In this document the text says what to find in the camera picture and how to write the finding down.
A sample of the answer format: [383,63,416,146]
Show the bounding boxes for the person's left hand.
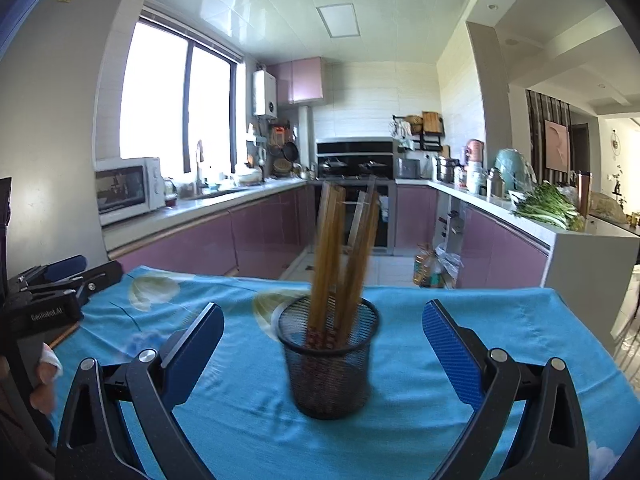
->
[32,342,64,415]

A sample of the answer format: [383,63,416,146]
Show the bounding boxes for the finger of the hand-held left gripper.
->
[29,260,124,307]
[7,255,89,289]

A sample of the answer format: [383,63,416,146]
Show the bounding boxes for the purple lower kitchen cabinets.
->
[102,182,317,281]
[395,184,551,291]

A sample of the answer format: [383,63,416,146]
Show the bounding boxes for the purple upper cabinet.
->
[267,57,326,106]

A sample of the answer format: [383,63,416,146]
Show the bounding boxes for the pink wall picture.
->
[545,120,570,171]

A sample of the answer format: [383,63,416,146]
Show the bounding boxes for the clear plastic bag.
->
[434,244,462,289]

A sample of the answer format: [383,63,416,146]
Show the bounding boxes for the black built-in oven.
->
[315,137,396,252]

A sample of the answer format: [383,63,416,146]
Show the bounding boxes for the blue floral tablecloth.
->
[50,265,640,480]

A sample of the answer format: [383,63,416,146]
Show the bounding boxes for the white water heater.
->
[252,70,278,118]

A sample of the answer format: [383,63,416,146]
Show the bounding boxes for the kitchen window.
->
[120,15,242,172]

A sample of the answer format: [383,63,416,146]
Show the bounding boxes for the dark slatted partition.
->
[525,89,573,186]

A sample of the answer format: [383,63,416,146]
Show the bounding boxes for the stainless steel pot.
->
[436,156,461,183]

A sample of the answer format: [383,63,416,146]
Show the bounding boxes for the yellow cooking oil bottle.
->
[414,244,436,287]

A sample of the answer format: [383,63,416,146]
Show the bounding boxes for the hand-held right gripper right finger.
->
[421,299,591,480]

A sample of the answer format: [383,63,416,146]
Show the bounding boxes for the bundle of wooden chopsticks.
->
[305,176,382,351]

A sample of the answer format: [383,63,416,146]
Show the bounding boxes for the clear food bag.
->
[590,191,628,224]

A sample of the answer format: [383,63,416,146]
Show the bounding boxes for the wooden chopstick red patterned end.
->
[47,322,81,350]

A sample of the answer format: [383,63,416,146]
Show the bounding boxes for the green leafy vegetables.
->
[512,182,586,231]

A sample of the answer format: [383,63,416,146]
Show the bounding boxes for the black wall rack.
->
[392,111,446,153]

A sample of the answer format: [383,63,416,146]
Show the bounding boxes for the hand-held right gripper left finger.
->
[55,301,226,480]

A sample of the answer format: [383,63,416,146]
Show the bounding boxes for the brown tumbler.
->
[575,171,593,211]

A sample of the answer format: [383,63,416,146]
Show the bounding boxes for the white microwave oven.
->
[95,156,166,226]

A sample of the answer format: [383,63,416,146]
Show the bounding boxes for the metal sink faucet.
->
[195,140,207,193]

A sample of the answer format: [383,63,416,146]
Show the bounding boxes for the ceiling light panel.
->
[316,4,361,38]

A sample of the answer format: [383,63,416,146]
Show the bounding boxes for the mint green appliance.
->
[495,148,531,193]

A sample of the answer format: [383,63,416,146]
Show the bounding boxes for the black mesh holder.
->
[271,295,381,421]

